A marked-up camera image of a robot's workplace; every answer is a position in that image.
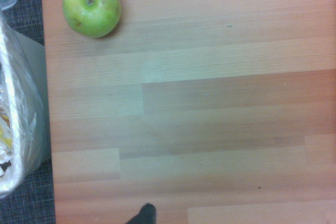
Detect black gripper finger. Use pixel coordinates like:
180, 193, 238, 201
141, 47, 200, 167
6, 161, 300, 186
125, 202, 157, 224

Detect green apple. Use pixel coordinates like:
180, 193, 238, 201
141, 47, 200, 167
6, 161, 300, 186
62, 0, 122, 39

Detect grey bin with plastic liner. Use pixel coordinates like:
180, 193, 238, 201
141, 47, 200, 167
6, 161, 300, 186
0, 0, 53, 199

